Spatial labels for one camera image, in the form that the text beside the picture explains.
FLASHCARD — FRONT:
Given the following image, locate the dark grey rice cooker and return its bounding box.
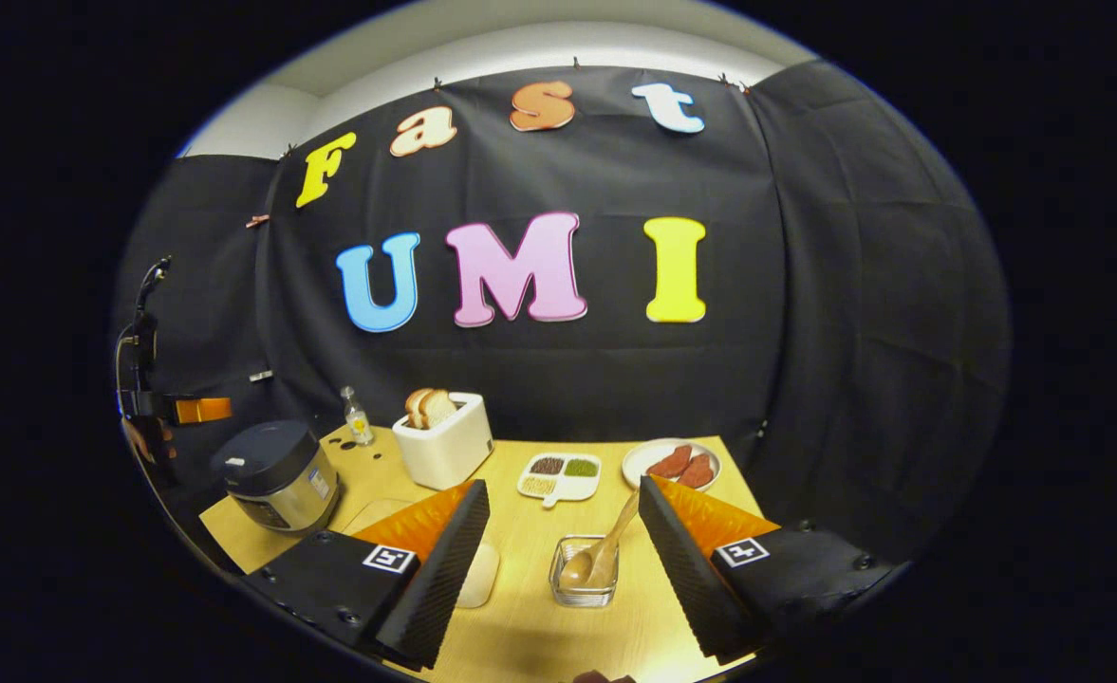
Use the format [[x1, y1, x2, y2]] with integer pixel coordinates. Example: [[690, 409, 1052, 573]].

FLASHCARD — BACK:
[[210, 420, 341, 537]]

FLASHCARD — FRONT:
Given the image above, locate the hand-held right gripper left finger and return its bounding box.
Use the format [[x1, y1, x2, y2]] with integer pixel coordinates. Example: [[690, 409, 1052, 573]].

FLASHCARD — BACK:
[[245, 479, 491, 670]]

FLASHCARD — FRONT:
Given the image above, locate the round white plate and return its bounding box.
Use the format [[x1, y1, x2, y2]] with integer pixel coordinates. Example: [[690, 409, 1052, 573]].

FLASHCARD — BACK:
[[622, 438, 722, 492]]

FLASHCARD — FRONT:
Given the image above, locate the white divided bean dish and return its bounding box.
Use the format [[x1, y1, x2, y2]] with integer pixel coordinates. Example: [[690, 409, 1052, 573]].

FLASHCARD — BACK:
[[517, 452, 603, 508]]

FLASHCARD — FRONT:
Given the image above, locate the small glass bottle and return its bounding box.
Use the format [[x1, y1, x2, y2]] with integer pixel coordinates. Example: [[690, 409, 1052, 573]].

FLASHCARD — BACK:
[[341, 386, 375, 447]]

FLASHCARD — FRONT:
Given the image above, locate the wooden spoon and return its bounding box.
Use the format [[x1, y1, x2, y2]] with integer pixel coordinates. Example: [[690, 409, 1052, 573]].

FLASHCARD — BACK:
[[559, 489, 642, 591]]

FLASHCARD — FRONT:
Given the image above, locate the white toaster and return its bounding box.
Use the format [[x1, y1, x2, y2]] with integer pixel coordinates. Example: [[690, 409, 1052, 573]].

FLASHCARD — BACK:
[[392, 392, 494, 491]]

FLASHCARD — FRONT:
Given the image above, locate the clear tray of rice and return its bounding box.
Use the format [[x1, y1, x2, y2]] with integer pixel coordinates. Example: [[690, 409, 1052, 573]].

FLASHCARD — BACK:
[[340, 498, 502, 610]]

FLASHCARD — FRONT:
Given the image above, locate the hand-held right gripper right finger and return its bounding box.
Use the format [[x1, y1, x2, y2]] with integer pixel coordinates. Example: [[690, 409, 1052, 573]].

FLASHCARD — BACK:
[[639, 474, 901, 665]]

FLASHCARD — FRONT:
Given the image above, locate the wire chopstick holder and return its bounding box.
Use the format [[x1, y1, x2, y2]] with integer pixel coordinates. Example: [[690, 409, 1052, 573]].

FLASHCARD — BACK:
[[549, 535, 620, 608]]

